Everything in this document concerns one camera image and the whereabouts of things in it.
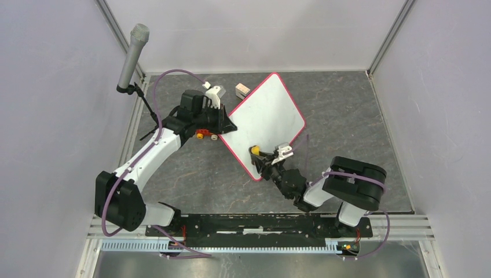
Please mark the pink framed whiteboard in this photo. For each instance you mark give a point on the pink framed whiteboard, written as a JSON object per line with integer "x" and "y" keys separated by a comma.
{"x": 267, "y": 117}

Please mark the grey microphone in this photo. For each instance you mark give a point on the grey microphone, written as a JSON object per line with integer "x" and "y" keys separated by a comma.
{"x": 139, "y": 36}

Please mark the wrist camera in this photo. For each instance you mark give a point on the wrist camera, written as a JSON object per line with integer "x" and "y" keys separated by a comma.
{"x": 214, "y": 93}
{"x": 282, "y": 152}

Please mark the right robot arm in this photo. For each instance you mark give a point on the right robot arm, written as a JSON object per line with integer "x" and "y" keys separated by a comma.
{"x": 359, "y": 185}

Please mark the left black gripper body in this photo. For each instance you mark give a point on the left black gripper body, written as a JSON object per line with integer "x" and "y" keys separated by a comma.
{"x": 211, "y": 119}

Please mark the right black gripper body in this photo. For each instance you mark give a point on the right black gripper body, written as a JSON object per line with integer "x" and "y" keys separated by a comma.
{"x": 275, "y": 172}

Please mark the yellow bone-shaped eraser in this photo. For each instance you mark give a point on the yellow bone-shaped eraser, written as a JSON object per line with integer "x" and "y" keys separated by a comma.
{"x": 255, "y": 150}

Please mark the red toy block boat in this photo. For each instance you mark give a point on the red toy block boat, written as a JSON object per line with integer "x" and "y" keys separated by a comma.
{"x": 242, "y": 91}

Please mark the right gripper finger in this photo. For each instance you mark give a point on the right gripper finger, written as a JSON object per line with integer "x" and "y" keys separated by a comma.
{"x": 269, "y": 157}
{"x": 260, "y": 162}

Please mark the red toy block car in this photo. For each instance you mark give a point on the red toy block car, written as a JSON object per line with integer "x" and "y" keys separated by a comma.
{"x": 202, "y": 133}

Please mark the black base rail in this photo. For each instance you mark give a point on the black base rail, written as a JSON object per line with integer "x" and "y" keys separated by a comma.
{"x": 204, "y": 235}

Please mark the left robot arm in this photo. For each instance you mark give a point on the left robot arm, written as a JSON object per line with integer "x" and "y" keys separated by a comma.
{"x": 118, "y": 197}

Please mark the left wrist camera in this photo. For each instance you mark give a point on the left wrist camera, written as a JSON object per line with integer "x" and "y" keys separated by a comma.
{"x": 214, "y": 93}

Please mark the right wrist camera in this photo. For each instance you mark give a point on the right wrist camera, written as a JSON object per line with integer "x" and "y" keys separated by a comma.
{"x": 282, "y": 152}

